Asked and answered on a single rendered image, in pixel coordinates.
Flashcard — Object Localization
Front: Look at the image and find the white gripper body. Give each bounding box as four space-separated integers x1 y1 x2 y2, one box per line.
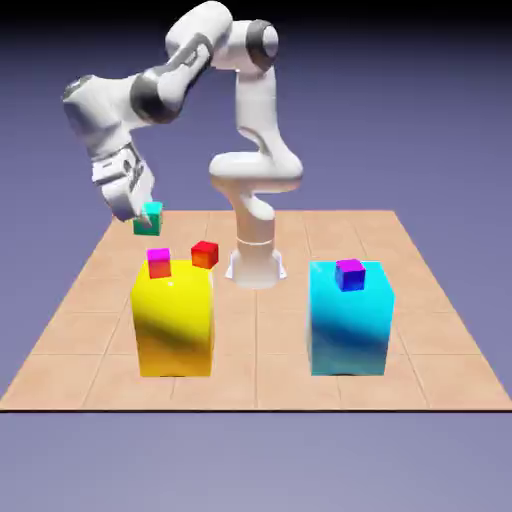
101 160 156 223

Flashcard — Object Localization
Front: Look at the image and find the small green cube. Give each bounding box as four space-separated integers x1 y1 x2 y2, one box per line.
132 201 164 237

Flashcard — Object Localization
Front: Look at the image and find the small magenta cube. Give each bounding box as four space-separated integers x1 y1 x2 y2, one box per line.
146 247 173 280

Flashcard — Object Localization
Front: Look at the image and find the small red cube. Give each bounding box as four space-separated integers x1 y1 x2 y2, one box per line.
190 240 220 270

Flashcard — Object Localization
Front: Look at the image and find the small purple cube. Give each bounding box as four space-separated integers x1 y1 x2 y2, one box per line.
334 258 367 293

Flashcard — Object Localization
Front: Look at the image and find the large yellow box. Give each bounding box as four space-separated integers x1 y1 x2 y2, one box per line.
130 258 215 378

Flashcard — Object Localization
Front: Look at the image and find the large cyan box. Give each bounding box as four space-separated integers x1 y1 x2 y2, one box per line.
306 260 396 377

